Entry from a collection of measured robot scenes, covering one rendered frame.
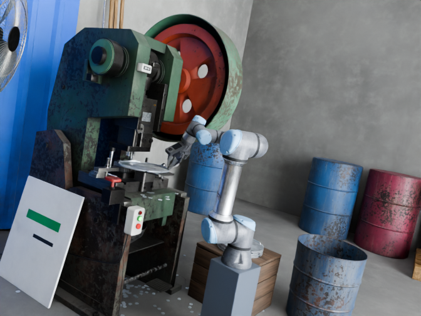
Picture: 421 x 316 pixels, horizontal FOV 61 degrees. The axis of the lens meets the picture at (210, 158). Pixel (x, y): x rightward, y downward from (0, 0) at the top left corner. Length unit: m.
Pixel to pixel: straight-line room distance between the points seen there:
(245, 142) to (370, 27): 3.79
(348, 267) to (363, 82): 3.17
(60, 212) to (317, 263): 1.48
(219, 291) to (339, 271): 0.75
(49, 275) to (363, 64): 4.22
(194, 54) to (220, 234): 1.23
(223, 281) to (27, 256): 1.15
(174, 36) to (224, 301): 1.66
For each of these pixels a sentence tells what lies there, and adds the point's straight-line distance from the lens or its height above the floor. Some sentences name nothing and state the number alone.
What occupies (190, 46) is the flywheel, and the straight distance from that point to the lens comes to 2.44.
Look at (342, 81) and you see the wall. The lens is 5.04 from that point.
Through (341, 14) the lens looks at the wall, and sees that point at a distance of 5.29.
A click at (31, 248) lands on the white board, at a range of 2.32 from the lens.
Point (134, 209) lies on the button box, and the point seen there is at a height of 0.63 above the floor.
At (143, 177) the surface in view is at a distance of 2.03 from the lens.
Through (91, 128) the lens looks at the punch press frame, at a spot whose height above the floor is 0.94.
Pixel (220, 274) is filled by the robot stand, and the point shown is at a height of 0.40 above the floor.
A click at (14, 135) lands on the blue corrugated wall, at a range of 3.01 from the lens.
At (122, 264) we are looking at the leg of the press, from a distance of 1.93.
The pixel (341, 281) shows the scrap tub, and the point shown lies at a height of 0.35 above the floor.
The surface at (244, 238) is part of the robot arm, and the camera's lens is 1.73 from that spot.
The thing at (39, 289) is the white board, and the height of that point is 0.06.
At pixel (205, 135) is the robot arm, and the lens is 1.89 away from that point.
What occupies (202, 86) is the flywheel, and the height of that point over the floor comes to 1.31.
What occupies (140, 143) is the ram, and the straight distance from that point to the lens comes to 2.04.
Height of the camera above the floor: 1.13
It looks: 6 degrees down
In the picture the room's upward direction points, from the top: 10 degrees clockwise
